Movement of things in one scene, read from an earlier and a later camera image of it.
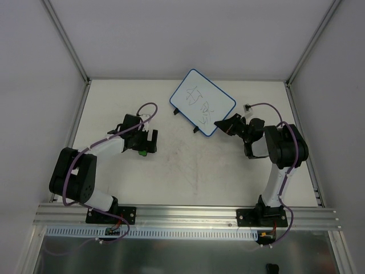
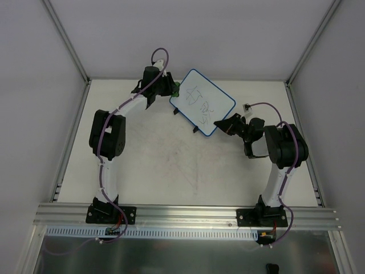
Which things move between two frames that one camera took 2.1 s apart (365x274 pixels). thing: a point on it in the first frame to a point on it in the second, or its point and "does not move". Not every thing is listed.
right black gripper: x=238 y=125 does not move
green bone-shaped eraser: x=144 y=153 to x=175 y=92
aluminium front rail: x=49 y=214 does not move
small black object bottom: x=272 y=268 does not move
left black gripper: x=145 y=141 to x=167 y=85
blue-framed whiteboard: x=202 y=102 does not move
